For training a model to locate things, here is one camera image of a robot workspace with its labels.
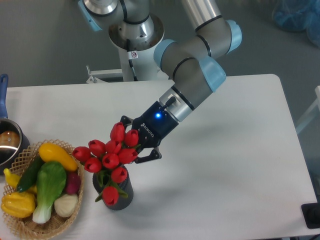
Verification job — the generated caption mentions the woven wicker basket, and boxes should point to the woven wicker basket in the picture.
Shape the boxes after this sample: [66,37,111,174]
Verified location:
[1,139,85,240]

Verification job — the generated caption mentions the small yellow gourd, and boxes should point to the small yellow gourd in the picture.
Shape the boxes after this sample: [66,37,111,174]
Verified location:
[3,168,37,194]

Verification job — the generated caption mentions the red tulip bouquet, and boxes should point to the red tulip bouquet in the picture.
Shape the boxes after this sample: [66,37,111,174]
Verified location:
[71,121,141,206]

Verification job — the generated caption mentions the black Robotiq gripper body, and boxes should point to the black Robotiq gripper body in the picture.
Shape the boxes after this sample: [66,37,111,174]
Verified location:
[131,101,178,150]

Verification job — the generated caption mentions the yellow bell pepper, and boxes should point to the yellow bell pepper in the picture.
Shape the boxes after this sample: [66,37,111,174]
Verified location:
[0,192,36,218]

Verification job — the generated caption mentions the dark grey ribbed vase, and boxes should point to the dark grey ribbed vase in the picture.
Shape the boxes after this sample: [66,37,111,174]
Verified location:
[92,165,134,211]

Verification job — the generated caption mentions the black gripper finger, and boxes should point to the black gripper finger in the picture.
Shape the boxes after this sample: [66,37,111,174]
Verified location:
[120,115,134,131]
[134,146,162,164]

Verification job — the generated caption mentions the blue plastic bag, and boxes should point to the blue plastic bag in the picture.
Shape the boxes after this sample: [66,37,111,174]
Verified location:
[271,0,320,47]

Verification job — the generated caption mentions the green bok choy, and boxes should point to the green bok choy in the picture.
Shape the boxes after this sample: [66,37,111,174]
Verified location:
[32,161,67,224]

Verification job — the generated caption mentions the black device at table edge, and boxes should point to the black device at table edge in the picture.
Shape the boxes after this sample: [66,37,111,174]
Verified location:
[301,202,320,229]

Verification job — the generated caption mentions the white garlic bulb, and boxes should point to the white garlic bulb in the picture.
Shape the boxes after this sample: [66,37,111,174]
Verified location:
[54,194,78,218]

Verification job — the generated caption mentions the blue handled saucepan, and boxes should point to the blue handled saucepan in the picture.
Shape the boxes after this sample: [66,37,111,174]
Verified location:
[0,73,30,176]

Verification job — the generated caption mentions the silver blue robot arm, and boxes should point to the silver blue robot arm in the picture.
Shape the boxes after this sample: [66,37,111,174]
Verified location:
[78,0,242,164]

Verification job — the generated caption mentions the yellow squash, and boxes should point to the yellow squash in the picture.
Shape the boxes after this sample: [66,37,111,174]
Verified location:
[38,142,78,172]

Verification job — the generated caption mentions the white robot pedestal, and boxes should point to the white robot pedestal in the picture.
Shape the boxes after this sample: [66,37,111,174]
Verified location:
[85,47,176,84]

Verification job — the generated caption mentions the white frame at right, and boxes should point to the white frame at right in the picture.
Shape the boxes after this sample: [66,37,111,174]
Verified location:
[295,85,320,135]

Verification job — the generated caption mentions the green cucumber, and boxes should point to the green cucumber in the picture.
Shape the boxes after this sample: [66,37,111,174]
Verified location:
[16,155,45,193]

